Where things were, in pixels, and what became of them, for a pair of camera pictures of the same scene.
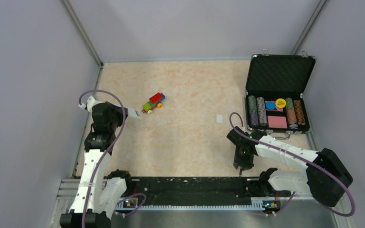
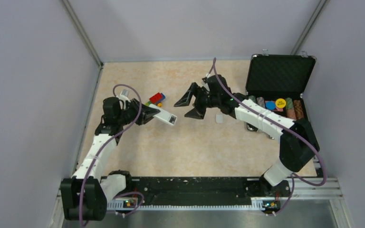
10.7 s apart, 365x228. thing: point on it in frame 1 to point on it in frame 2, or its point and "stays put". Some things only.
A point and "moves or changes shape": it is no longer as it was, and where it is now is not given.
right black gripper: x=247 y=164 to x=185 y=101
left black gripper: x=119 y=110 to x=146 y=114
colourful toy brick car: x=156 y=100 stays put
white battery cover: x=219 y=118 stays put
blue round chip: x=270 y=105 stays put
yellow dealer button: x=280 y=103 stays put
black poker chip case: x=274 y=103 stays put
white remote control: x=134 y=113 moves or changes shape
